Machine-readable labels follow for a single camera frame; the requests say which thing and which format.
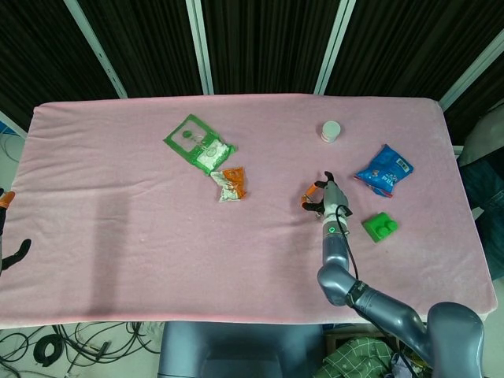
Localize black grey right robot hand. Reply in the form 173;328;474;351
301;170;354;228

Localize black fabric screen panel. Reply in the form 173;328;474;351
443;50;504;146
326;0;504;103
76;0;208;98
200;0;342;95
0;0;121;133

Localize person in blue jeans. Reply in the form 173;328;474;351
458;112;504;283

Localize blue snack bag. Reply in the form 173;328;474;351
353;143;415;198

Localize green plastic block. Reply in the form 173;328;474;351
361;211;399;244

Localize black coiled cable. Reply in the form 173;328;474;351
34;336;64;368

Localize orange white crumpled packet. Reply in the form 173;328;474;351
210;165;249;203

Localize white screen frame post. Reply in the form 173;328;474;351
313;0;358;95
0;109;28;139
184;0;216;95
64;0;129;99
439;27;504;113

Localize black floor cables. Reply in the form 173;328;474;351
0;321;165;378

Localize green white snack packet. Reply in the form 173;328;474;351
162;113;239;176

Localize small white jar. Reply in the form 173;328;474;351
321;120;343;144

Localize green checkered cloth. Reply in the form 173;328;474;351
321;336;401;378

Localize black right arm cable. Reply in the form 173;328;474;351
333;203;362;292

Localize blue-grey robot torso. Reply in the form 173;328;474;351
157;321;328;378

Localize black grey left robot hand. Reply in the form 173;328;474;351
0;187;33;276

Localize pink table cloth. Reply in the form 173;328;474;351
0;92;498;331

